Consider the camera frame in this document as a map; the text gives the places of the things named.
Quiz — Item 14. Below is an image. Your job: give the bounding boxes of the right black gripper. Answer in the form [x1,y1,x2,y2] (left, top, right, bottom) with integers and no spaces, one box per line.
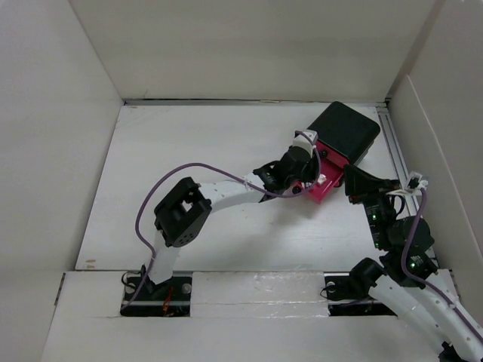
[342,162,399,248]

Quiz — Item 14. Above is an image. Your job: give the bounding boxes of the pink white eraser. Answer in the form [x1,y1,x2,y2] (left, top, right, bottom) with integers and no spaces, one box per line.
[316,174,327,186]

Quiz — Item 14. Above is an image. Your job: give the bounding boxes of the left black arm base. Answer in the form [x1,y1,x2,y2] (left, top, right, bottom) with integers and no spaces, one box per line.
[120,272,192,318]

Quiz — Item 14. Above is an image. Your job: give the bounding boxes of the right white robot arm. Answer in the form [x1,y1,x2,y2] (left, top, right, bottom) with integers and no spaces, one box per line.
[344,164,482,361]

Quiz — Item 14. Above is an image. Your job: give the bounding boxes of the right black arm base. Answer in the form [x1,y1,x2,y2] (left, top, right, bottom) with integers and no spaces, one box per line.
[319,273,395,317]

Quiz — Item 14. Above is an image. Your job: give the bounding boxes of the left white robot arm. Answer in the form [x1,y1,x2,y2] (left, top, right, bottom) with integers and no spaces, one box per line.
[135,146,321,299]

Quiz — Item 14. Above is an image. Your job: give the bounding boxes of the black drawer cabinet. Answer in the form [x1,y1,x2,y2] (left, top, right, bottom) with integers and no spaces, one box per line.
[308,101,380,164]

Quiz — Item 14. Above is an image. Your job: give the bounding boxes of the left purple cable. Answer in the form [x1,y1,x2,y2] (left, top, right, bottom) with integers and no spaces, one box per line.
[119,130,322,314]

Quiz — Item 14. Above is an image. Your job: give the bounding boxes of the aluminium rail right side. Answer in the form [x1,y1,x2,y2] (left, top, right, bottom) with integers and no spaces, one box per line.
[377,106,438,265]

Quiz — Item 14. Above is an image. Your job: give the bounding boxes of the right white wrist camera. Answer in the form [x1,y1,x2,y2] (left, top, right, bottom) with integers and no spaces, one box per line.
[389,171,429,197]

